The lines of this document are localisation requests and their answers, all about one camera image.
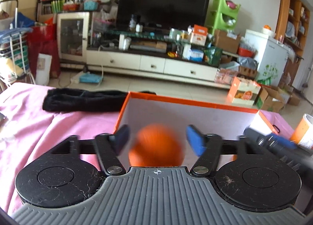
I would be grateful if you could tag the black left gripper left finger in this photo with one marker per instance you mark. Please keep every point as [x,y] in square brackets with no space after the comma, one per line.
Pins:
[108,147]

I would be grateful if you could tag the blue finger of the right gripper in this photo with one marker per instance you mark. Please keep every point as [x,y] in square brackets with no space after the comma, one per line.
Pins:
[274,138]

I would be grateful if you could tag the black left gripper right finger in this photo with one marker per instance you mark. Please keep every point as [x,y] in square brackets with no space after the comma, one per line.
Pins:
[208,149]

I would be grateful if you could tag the orange fruit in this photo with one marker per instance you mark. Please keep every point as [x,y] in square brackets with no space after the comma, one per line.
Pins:
[156,145]

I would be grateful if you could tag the orange white carton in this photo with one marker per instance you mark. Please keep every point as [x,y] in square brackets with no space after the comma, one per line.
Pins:
[302,135]

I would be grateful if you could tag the orange shoe box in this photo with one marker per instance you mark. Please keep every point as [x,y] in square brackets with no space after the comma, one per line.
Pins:
[141,109]

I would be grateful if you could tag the fruit printed cardboard box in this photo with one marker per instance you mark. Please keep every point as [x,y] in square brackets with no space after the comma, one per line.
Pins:
[243,92]

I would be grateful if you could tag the black folded cloth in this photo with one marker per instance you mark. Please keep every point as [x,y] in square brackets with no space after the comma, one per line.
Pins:
[65,100]

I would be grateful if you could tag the pink flowered bed sheet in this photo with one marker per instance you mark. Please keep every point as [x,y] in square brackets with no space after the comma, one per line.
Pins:
[29,131]

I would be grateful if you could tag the white small refrigerator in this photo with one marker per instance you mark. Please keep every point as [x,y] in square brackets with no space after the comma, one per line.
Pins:
[271,56]

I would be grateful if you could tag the white tv cabinet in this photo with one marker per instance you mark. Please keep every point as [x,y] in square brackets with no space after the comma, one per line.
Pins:
[155,66]

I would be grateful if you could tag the white glass door cabinet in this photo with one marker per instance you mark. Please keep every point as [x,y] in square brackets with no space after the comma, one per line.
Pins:
[73,35]

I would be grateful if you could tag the wooden bookshelf right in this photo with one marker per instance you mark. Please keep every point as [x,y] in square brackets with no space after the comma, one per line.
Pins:
[292,30]

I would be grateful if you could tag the red shopping bag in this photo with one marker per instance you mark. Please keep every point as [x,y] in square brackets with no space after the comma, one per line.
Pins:
[43,39]

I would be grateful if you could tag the green plastic stacking shelf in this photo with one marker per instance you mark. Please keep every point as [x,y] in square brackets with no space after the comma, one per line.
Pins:
[223,16]

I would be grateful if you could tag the black flat television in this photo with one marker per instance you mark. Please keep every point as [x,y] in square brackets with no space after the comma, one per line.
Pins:
[163,14]

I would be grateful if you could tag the white wire trolley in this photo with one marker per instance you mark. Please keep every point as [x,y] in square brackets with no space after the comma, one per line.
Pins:
[15,64]

